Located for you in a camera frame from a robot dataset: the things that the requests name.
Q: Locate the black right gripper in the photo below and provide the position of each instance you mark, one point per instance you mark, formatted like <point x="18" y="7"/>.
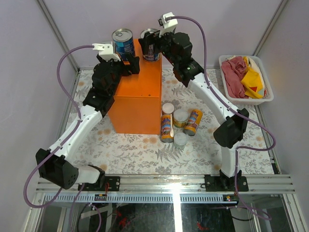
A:
<point x="149" y="39"/>

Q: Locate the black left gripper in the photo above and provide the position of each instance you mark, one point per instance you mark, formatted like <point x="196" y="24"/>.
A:
<point x="133" y="61"/>

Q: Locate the blue tin can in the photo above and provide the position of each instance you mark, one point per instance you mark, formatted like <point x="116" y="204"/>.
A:
<point x="123" y="39"/>
<point x="150" y="56"/>

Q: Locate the orange wooden box shelf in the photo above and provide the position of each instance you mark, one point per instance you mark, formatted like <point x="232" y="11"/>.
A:
<point x="137" y="102"/>

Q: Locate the yellow porridge can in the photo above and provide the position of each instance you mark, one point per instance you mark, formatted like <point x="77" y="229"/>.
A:
<point x="193" y="122"/>

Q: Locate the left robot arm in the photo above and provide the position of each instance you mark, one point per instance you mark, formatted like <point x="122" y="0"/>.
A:
<point x="56" y="163"/>

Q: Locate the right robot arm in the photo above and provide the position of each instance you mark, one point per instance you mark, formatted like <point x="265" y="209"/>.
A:
<point x="232" y="120"/>

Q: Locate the rear can white lid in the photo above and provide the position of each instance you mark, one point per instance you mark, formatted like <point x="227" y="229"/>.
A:
<point x="167" y="108"/>

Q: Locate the upright yellow can white lid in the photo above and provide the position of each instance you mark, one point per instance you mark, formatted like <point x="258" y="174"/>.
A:
<point x="180" y="118"/>

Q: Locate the lying yellow can with spoon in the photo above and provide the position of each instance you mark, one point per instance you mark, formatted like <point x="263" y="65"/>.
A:
<point x="166" y="129"/>

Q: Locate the pink cloth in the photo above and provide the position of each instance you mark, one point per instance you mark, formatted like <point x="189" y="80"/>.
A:
<point x="234" y="70"/>

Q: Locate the white plastic basket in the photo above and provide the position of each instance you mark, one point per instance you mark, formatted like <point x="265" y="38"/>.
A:
<point x="268" y="96"/>

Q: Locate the yellow cloth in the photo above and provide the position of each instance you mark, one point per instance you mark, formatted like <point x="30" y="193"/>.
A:
<point x="253" y="81"/>

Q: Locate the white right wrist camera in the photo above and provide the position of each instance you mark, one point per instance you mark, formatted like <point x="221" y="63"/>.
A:
<point x="167" y="24"/>

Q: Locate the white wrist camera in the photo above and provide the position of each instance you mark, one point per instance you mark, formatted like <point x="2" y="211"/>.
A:
<point x="107" y="51"/>
<point x="167" y="24"/>

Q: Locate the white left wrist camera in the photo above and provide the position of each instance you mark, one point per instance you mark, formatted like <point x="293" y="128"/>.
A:
<point x="107" y="51"/>

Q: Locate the aluminium mounting rail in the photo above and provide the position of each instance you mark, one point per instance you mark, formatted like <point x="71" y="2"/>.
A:
<point x="193" y="183"/>

